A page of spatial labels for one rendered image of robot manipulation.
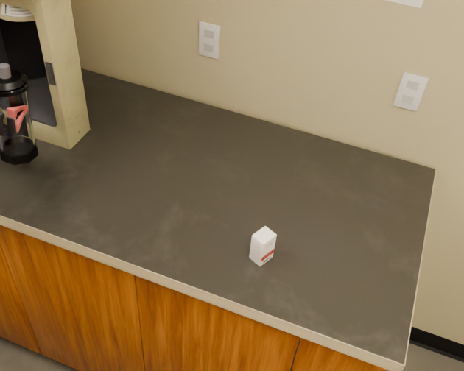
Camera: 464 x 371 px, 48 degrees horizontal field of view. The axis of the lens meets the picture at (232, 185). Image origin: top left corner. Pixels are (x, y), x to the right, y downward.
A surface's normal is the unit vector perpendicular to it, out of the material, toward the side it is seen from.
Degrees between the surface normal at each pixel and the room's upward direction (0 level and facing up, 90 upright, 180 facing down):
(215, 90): 90
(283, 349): 90
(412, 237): 0
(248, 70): 90
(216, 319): 90
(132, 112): 0
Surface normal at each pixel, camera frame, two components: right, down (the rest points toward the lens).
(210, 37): -0.36, 0.63
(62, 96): 0.93, 0.29
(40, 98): 0.07, -0.72
